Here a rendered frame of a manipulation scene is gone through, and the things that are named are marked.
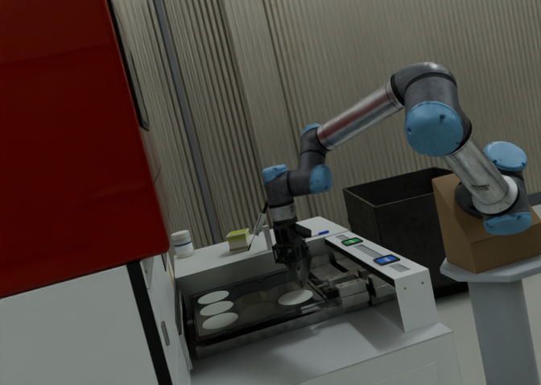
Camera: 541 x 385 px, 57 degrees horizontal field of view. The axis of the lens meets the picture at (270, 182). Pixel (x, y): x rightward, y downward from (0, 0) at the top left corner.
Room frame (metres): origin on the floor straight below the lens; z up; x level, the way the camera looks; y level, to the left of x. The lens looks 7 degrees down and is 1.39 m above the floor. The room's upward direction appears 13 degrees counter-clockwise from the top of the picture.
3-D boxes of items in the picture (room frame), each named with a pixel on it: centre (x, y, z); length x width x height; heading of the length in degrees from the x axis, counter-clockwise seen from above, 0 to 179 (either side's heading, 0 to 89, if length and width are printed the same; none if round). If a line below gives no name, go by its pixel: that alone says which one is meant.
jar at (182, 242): (1.89, 0.39, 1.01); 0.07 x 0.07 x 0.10
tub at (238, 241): (1.78, 0.16, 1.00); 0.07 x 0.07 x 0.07; 81
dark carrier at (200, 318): (1.43, 0.13, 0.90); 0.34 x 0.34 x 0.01; 10
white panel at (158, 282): (1.20, 0.32, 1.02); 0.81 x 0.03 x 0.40; 10
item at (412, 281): (1.43, -0.24, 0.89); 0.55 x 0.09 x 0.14; 10
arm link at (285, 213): (1.39, -0.02, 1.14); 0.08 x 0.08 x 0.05
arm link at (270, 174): (1.39, -0.02, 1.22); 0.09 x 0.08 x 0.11; 65
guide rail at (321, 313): (1.32, 0.05, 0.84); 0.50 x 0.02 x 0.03; 100
